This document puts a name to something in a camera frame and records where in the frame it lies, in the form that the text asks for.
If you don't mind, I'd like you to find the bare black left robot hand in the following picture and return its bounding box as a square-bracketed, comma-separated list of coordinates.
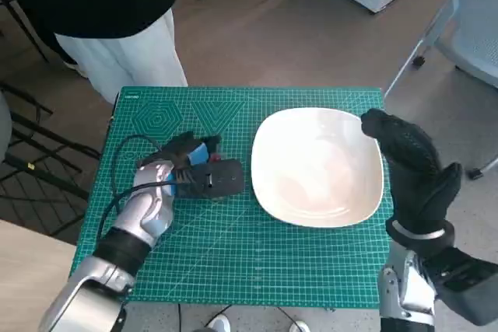
[157, 132, 223, 172]

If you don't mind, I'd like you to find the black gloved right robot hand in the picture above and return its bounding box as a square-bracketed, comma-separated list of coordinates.
[359, 108, 464, 235]

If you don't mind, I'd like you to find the white square plate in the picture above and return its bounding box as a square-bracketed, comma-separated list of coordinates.
[251, 107, 385, 229]

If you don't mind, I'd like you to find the green cutting mat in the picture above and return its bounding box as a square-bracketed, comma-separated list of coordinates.
[68, 86, 390, 309]

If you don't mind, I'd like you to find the light blue mesh chair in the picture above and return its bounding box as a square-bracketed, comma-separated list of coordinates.
[383, 0, 498, 182]

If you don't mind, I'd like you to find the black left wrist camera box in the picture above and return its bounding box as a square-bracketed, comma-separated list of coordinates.
[173, 158, 245, 201]

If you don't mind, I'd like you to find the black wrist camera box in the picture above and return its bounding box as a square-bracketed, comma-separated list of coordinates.
[423, 246, 498, 327]
[173, 158, 245, 201]

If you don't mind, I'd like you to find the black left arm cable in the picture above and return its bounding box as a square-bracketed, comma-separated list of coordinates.
[96, 135, 184, 240]

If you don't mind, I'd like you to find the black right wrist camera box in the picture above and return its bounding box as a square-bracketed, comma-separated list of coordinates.
[423, 246, 498, 327]

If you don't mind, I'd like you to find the black wire rack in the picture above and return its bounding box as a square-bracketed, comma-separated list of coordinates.
[0, 81, 103, 238]

